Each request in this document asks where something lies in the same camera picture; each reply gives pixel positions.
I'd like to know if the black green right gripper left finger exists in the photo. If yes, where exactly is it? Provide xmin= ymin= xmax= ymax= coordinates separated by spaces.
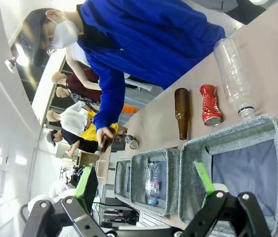
xmin=22 ymin=165 xmax=108 ymax=237

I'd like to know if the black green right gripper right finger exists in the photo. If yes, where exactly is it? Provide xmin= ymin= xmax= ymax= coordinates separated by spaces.
xmin=180 ymin=161 xmax=272 ymax=237

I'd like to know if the brown glass bottle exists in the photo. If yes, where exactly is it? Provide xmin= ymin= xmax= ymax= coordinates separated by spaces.
xmin=174 ymin=87 xmax=192 ymax=141
xmin=100 ymin=130 xmax=117 ymax=153

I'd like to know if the crushed silver black can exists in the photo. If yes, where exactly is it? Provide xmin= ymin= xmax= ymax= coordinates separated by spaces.
xmin=124 ymin=134 xmax=140 ymax=150

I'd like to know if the crushed red can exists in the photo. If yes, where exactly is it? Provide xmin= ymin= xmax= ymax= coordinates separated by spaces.
xmin=199 ymin=84 xmax=223 ymax=127

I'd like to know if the large clear plastic bottle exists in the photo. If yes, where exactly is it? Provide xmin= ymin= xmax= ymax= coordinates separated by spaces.
xmin=213 ymin=38 xmax=257 ymax=119

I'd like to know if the blue sleeved right forearm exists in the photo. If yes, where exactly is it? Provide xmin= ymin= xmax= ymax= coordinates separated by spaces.
xmin=92 ymin=74 xmax=126 ymax=131

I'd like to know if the grey fabric bottle basket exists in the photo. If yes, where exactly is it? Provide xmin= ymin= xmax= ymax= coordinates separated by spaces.
xmin=114 ymin=158 xmax=133 ymax=202

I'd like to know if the grey fabric can basket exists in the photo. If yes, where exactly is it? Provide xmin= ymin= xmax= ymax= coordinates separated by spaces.
xmin=177 ymin=114 xmax=278 ymax=236

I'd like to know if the grey fabric plastic basket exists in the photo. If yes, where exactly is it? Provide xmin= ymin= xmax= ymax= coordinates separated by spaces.
xmin=130 ymin=147 xmax=180 ymax=217

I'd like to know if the person right hand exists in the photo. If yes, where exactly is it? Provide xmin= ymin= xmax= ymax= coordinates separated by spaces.
xmin=95 ymin=125 xmax=116 ymax=147

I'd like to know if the brown wicker box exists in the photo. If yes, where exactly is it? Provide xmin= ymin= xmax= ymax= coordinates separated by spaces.
xmin=76 ymin=151 xmax=101 ymax=169

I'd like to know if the person in black shirt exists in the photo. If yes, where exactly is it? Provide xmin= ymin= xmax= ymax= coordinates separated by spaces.
xmin=46 ymin=128 xmax=100 ymax=154

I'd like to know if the yellow cloth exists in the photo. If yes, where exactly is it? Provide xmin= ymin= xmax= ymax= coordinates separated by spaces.
xmin=79 ymin=110 xmax=119 ymax=142

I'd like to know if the small crumpled plastic bottle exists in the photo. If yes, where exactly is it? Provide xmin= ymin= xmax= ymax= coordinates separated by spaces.
xmin=144 ymin=162 xmax=162 ymax=206

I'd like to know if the mannequin in white blouse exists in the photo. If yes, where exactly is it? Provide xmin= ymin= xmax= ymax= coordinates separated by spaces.
xmin=46 ymin=101 xmax=93 ymax=135

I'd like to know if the orange object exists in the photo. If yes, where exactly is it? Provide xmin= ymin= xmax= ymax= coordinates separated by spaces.
xmin=122 ymin=104 xmax=139 ymax=115

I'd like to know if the mannequin in maroon dress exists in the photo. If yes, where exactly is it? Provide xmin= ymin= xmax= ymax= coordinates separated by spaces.
xmin=51 ymin=68 xmax=103 ymax=102

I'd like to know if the white desk leg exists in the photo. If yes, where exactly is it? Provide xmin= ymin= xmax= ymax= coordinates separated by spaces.
xmin=124 ymin=79 xmax=152 ymax=91

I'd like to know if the bare beige mannequin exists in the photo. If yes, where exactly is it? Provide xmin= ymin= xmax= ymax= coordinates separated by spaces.
xmin=65 ymin=44 xmax=103 ymax=91

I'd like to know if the white face mask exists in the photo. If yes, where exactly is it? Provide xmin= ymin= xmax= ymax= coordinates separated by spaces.
xmin=53 ymin=19 xmax=80 ymax=49

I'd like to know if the grey cap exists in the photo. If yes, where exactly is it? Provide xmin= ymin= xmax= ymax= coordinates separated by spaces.
xmin=21 ymin=8 xmax=54 ymax=68

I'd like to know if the person in blue jacket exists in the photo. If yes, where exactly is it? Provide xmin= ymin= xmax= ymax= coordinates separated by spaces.
xmin=22 ymin=0 xmax=226 ymax=131

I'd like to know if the white wire rack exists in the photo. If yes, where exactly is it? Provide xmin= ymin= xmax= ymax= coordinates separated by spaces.
xmin=95 ymin=159 xmax=107 ymax=179

